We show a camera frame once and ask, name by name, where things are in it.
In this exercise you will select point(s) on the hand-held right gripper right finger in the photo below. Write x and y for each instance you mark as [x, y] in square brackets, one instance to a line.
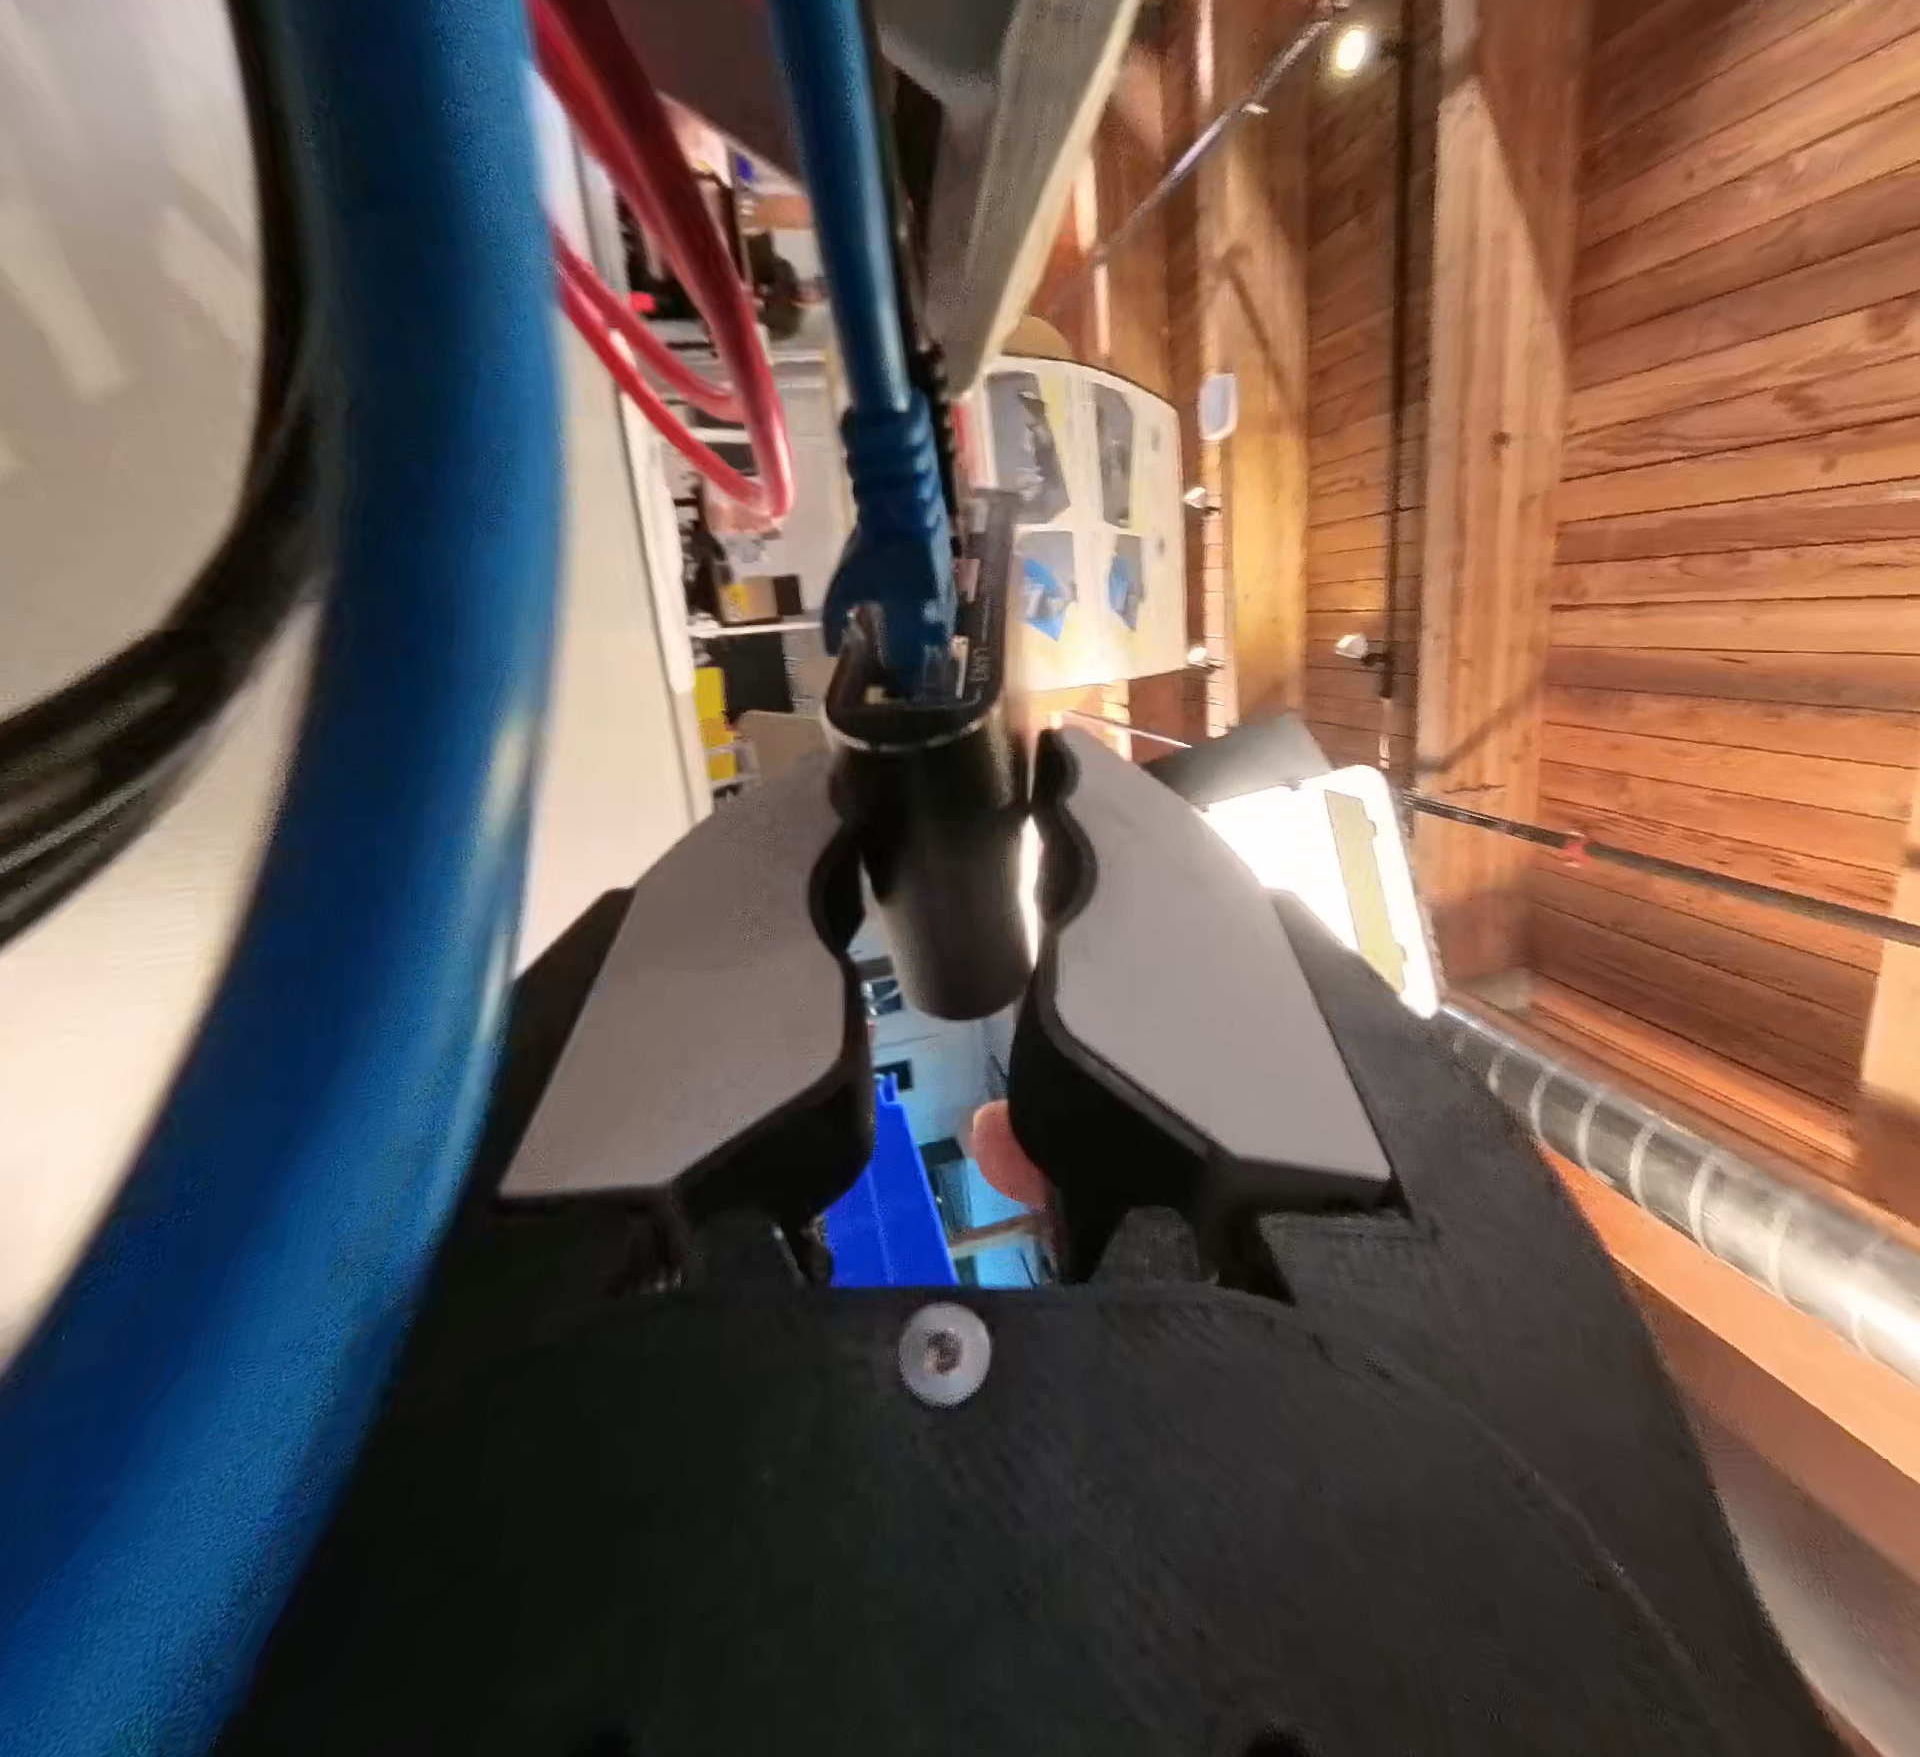
[1200, 1006]

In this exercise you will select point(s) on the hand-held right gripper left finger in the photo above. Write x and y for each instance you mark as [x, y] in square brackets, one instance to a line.
[691, 1006]

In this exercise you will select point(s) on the black ethernet splitter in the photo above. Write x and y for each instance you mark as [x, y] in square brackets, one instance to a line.
[945, 887]

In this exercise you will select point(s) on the person's left hand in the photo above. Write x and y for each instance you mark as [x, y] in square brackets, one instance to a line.
[1009, 1156]

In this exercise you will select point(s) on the white ceiling light panel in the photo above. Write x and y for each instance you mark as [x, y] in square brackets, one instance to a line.
[1289, 858]

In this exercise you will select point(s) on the thin metal conduit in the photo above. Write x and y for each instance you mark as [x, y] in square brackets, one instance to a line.
[1289, 46]

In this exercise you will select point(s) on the blue plastic bin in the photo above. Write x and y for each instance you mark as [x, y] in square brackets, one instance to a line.
[885, 1202]

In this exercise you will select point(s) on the round spot lamp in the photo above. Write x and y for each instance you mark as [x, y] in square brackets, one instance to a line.
[1349, 46]

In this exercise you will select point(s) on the cluttered storage shelf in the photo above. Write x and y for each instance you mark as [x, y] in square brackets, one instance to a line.
[721, 587]

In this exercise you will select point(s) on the shiny metal pipe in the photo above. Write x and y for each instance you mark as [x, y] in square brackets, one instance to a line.
[1651, 1172]

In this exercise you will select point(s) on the black vertical pipe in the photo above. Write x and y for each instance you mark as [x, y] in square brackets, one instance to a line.
[1400, 362]

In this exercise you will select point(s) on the thin black rod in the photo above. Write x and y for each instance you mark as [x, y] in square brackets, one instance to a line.
[1725, 882]

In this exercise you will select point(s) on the wall poster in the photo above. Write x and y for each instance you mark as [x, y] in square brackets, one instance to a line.
[1079, 436]

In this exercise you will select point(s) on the small white wall device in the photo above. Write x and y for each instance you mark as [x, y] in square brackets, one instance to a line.
[1218, 408]

